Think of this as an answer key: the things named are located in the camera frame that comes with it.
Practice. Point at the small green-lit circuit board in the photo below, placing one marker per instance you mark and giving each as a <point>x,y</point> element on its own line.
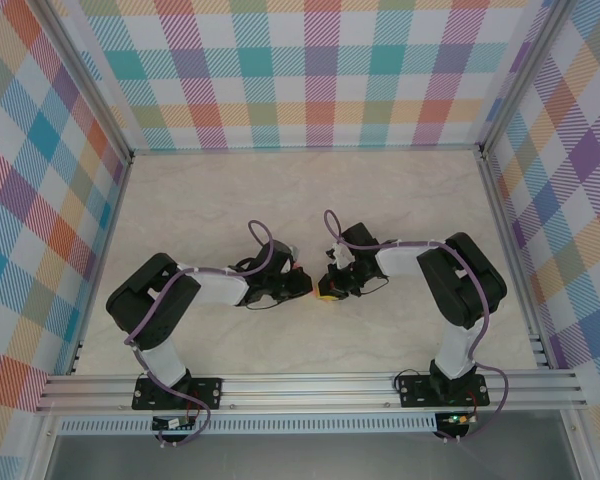
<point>455,420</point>

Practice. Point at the black labelled control box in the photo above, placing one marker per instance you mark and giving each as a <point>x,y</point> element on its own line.
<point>166,424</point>

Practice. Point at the aluminium side rail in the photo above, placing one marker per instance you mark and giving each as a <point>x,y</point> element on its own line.
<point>511,250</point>
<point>112,220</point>

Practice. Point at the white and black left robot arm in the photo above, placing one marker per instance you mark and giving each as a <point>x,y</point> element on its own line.
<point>215,287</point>

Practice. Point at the aluminium frame post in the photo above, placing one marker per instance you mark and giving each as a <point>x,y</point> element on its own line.
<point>87,82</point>
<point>522,75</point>

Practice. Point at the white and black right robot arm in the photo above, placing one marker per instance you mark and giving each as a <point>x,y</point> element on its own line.
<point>405,262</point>

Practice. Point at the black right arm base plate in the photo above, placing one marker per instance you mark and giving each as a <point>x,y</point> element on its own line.
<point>415,392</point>

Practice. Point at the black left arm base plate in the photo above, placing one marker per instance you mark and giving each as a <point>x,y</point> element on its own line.
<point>207,392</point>

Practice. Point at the wide aluminium mounting rail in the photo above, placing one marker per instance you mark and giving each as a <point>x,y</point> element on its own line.
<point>305,392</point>

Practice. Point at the thin aluminium frame bar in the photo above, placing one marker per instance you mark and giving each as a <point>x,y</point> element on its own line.
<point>305,148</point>

